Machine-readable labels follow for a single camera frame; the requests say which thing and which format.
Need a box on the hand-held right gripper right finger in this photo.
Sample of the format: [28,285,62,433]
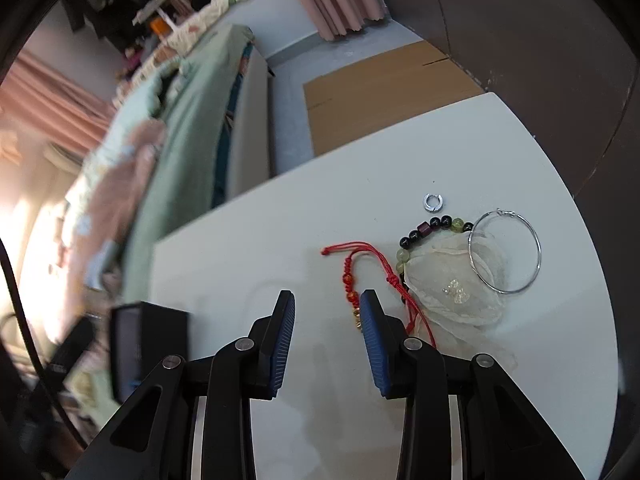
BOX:
[359,289,586,480]

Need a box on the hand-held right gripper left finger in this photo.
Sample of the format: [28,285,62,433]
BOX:
[65,290,296,480]

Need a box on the red string bracelet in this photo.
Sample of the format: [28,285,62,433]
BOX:
[321,241,438,351]

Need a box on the black jewelry box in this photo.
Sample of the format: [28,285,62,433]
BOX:
[110,302,190,403]

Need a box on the sheer white organza pouch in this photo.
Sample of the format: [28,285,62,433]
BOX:
[404,232,518,366]

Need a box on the black and green bead bracelet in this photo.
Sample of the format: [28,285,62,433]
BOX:
[396,216,475,306]

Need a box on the large silver hoop earring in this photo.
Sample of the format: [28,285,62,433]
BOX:
[468,209,542,295]

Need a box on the pink printed blanket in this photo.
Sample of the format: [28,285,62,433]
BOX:
[75,120,168,281]

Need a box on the bed with green sheet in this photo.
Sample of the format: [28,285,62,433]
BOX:
[65,22,276,411]

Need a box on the flat cardboard sheet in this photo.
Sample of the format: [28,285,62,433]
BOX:
[303,40,486,157]

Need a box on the floral window seat cushion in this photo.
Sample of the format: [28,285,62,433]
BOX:
[150,0,281,56]

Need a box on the white folding stand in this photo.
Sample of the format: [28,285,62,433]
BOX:
[132,0,188,26]

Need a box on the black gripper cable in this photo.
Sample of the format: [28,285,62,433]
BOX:
[0,237,86,453]

